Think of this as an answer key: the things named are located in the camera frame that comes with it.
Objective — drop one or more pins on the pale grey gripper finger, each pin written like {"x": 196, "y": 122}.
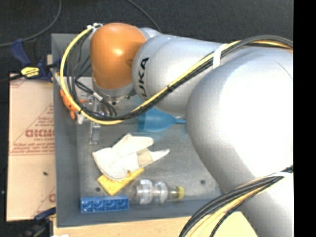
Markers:
{"x": 97, "y": 132}
{"x": 92, "y": 133}

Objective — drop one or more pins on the white work glove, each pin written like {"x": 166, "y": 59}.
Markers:
{"x": 118, "y": 157}

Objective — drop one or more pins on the orange segmented toy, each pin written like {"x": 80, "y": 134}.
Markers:
{"x": 66, "y": 101}

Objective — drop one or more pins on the blue plastic funnel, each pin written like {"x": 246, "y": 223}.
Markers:
{"x": 155, "y": 122}

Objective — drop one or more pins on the yellow flat block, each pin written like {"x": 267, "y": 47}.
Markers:
{"x": 116, "y": 184}

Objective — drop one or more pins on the brown cardboard board red print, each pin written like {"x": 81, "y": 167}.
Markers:
{"x": 29, "y": 122}

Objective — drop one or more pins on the blue toy brick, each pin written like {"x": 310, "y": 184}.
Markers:
{"x": 103, "y": 204}

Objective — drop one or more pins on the grey metal bin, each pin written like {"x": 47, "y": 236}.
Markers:
{"x": 172, "y": 157}

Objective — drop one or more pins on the clear plastic bottle yellow cap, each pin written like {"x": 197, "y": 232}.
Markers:
{"x": 150, "y": 192}

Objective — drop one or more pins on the black cylinder on white bracket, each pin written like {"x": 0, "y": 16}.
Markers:
{"x": 80, "y": 118}

